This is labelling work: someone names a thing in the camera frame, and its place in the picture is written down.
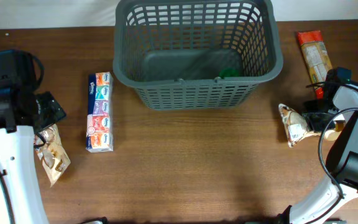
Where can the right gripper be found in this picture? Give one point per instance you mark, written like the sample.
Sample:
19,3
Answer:
312,125

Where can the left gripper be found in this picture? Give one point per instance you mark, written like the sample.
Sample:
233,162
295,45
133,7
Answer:
53,111

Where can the beige snack bag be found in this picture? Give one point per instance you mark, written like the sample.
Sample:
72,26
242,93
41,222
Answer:
299,126

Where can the green lid jar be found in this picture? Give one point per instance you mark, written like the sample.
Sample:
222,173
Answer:
229,72

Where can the grey plastic basket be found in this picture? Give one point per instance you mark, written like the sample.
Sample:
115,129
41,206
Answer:
171,52

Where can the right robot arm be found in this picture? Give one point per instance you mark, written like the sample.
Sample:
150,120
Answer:
334,119

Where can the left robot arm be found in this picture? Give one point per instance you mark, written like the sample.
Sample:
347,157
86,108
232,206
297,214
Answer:
20,198

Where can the spaghetti pack red ends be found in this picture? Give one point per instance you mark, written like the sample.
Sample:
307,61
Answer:
315,55

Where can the brown snack bag left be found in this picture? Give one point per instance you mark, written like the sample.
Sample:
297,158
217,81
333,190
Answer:
49,149

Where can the tissue multipack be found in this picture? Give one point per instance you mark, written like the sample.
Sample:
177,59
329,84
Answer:
99,123

